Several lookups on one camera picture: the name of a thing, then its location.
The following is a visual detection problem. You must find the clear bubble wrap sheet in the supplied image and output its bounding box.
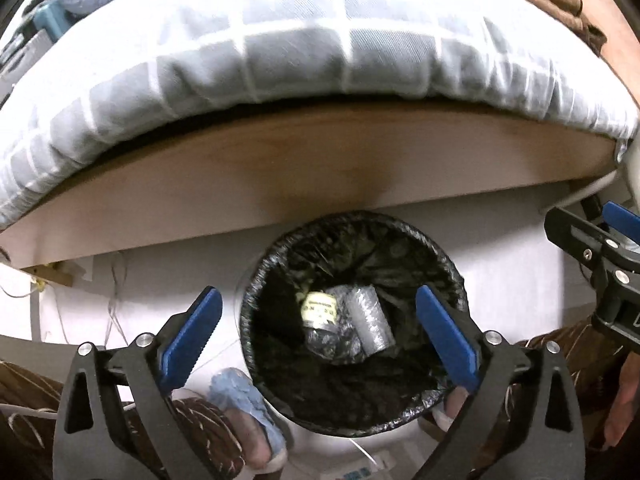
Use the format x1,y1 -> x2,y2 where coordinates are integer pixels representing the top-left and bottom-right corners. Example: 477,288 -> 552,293
329,285 -> 396,356

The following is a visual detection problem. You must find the black lined trash bin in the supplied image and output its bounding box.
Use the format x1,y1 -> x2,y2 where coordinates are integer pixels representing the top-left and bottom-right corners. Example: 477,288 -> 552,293
240,211 -> 469,437

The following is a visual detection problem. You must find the person's right hand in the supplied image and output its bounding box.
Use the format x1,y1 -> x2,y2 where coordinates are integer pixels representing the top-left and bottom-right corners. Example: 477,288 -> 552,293
602,352 -> 640,451

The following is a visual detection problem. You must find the blue slipper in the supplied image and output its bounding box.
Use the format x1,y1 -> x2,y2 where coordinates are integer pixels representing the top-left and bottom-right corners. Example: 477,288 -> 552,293
207,368 -> 288,474

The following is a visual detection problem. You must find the wooden headboard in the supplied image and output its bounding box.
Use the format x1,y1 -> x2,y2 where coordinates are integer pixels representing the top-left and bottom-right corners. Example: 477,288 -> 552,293
582,0 -> 639,101

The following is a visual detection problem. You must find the grey hard suitcase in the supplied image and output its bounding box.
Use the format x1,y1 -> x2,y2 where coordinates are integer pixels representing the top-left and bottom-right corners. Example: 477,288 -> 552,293
1,29 -> 53,104

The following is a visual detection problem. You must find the grey checked bed sheet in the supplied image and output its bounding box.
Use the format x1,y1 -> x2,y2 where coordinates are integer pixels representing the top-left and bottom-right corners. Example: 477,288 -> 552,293
1,0 -> 639,226

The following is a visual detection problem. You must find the teal hard suitcase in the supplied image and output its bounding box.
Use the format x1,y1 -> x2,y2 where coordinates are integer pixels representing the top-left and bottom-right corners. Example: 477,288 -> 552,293
32,0 -> 78,44

